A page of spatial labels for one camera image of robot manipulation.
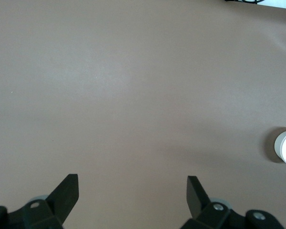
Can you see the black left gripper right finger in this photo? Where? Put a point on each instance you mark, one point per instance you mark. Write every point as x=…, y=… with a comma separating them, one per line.
x=197, y=202

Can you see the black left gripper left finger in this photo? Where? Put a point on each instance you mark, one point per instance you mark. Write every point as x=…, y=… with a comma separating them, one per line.
x=64, y=198

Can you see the white bowl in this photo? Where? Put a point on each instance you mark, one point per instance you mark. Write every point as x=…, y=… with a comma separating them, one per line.
x=277, y=145

